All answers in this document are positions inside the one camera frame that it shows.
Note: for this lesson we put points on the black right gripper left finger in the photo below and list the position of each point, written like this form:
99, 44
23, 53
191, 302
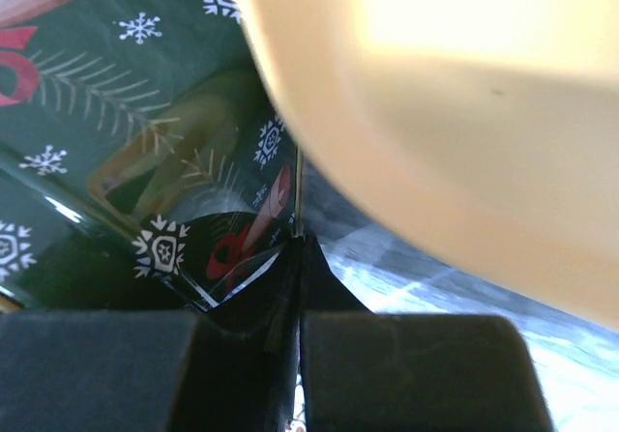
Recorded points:
230, 369

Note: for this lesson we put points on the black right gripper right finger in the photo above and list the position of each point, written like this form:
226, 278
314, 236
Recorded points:
363, 371

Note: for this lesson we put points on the gold tin lid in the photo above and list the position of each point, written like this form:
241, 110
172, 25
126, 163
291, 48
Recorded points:
142, 163

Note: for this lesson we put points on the gold cookie tray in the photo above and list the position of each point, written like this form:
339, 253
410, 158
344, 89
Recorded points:
484, 132

